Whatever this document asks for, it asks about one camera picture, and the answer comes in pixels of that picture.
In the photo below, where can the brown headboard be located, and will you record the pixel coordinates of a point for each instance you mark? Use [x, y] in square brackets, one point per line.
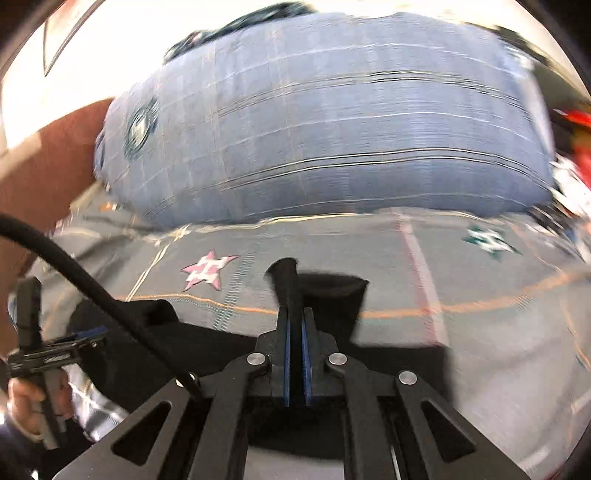
[46, 184]

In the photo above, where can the blue plaid pillow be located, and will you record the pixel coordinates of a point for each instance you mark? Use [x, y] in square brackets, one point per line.
[346, 138]

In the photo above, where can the red packaging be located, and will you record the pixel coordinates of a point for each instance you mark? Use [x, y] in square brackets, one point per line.
[577, 134]

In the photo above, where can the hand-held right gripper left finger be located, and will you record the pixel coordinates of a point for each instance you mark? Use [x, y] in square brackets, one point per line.
[286, 364]

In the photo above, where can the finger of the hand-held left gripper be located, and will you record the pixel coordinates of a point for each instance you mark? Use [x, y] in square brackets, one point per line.
[88, 336]

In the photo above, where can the black pants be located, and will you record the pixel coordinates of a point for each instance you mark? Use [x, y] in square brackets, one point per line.
[207, 341]

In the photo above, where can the person's left hand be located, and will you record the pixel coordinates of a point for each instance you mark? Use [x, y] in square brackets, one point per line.
[23, 406]

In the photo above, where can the red and white clutter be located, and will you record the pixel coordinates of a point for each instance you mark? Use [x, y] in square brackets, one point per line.
[572, 184]

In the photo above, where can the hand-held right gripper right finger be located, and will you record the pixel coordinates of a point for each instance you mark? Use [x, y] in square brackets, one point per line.
[307, 364]

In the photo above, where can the grey star-printed bed sheet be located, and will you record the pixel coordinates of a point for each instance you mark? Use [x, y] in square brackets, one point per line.
[461, 277]

